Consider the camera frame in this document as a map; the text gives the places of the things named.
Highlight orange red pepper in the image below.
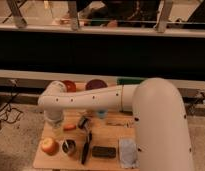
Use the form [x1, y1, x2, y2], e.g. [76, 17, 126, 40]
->
[63, 124, 76, 131]

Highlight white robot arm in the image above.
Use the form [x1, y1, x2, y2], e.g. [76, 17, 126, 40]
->
[38, 78, 194, 171]

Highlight metal cup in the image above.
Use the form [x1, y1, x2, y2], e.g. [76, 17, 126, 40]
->
[62, 139, 76, 156]

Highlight blue plastic cup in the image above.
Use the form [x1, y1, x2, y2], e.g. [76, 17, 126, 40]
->
[97, 110, 107, 119]

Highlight red yellow apple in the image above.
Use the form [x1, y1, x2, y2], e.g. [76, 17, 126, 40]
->
[41, 137, 58, 155]

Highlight small metal can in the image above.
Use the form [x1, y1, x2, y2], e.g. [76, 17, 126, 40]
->
[78, 116, 90, 131]

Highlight red bowl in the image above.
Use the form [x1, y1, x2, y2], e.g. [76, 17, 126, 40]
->
[63, 80, 76, 92]

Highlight black sponge block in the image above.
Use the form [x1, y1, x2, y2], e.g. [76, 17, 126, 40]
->
[92, 146, 116, 158]

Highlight purple bowl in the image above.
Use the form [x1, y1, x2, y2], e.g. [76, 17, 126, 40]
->
[85, 79, 107, 90]

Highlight metal utensil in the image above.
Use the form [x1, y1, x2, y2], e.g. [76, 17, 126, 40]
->
[106, 122, 133, 128]

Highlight grey blue cloth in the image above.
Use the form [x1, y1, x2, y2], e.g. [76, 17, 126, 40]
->
[119, 138, 138, 169]

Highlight green plastic tray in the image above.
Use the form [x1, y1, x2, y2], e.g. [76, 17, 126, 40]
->
[117, 78, 145, 85]

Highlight person in background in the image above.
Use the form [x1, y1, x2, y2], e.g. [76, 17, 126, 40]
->
[84, 0, 160, 28]

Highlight black handled peeler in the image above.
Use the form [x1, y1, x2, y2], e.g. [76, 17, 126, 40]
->
[81, 132, 92, 165]

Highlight black cables on floor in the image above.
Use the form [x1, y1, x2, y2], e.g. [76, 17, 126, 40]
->
[0, 79, 24, 134]

